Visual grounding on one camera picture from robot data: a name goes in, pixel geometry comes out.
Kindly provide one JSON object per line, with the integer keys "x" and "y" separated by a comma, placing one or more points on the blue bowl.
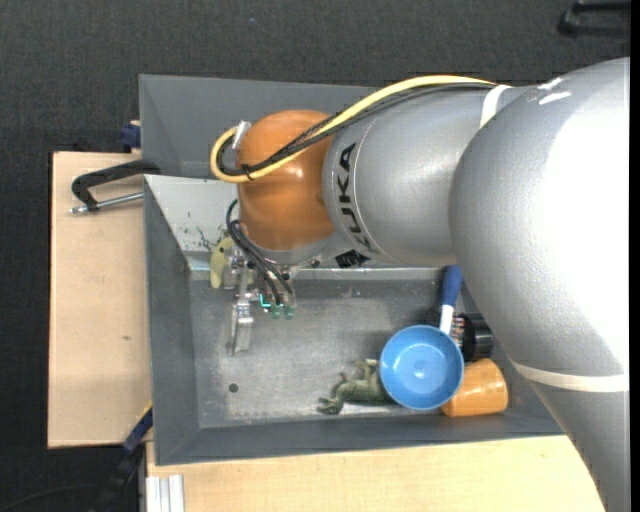
{"x": 421, "y": 367}

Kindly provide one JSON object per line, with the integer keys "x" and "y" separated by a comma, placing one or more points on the pale cardboard board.
{"x": 95, "y": 310}

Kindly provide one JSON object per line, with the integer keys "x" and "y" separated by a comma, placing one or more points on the green toy animal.
{"x": 357, "y": 387}

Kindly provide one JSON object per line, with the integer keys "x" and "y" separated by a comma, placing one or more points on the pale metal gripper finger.
{"x": 244, "y": 325}
{"x": 232, "y": 340}

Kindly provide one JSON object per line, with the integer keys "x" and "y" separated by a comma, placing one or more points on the black cylindrical container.
{"x": 477, "y": 336}

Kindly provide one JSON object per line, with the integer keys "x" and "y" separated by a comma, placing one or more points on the pale yellow curved object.
{"x": 218, "y": 265}

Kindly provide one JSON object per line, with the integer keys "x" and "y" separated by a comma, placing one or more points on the orange cup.
{"x": 479, "y": 390}

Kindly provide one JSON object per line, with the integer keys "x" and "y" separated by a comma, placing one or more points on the grey metal bin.
{"x": 290, "y": 370}

